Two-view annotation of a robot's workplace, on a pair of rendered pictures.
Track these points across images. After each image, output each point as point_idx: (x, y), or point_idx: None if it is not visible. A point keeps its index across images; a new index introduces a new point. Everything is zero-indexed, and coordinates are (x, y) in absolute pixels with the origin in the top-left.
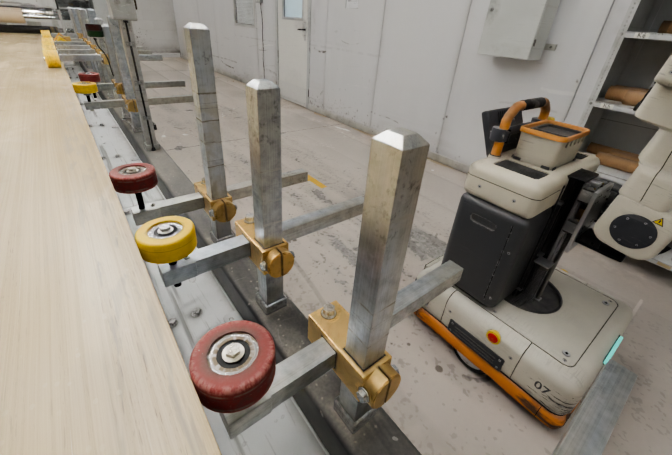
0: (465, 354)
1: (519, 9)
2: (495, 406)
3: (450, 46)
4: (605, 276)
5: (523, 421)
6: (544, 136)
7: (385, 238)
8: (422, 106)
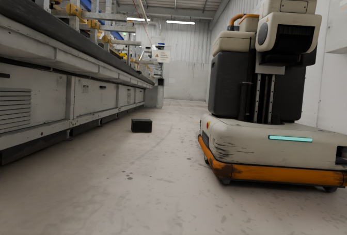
0: (203, 149)
1: (344, 20)
2: (201, 173)
3: (318, 58)
4: None
5: (210, 181)
6: (242, 19)
7: None
8: (305, 97)
